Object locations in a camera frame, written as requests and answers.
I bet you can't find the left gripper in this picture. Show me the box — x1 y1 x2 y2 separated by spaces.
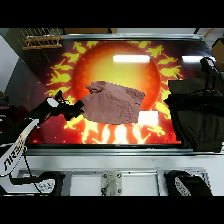
61 99 85 122

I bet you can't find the pink garment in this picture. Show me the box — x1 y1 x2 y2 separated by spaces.
80 80 146 125

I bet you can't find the wooden rack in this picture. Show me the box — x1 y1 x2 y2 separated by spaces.
20 28 65 52

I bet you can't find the dark grey garment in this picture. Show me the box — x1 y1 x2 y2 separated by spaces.
165 78 224 154

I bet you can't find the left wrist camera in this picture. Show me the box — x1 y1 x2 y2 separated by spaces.
53 89 68 106

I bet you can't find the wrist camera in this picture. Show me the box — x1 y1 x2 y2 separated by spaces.
53 89 68 106
199 56 218 96

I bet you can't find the black cable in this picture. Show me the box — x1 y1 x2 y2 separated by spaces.
21 149 44 195

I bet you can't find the silver frame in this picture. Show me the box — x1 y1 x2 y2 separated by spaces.
15 146 224 197

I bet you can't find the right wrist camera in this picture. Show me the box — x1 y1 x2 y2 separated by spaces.
199 56 218 96

